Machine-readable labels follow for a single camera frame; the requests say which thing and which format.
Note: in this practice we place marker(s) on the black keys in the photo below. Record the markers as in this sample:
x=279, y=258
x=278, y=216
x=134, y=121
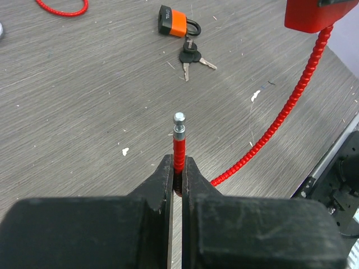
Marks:
x=190, y=54

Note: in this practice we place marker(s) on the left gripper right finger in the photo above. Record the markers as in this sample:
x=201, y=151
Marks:
x=221, y=231

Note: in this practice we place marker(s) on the black orange key bunch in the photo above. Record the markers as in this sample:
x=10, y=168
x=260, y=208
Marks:
x=175, y=23

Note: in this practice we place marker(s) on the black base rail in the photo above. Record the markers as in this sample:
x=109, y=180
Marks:
x=334, y=181

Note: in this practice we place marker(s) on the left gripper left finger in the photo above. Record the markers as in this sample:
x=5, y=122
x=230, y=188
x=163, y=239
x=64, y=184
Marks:
x=131, y=231

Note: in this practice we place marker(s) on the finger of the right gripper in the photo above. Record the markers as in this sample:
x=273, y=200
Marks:
x=323, y=3

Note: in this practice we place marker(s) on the red cable padlock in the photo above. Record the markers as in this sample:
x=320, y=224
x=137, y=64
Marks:
x=64, y=8
x=303, y=16

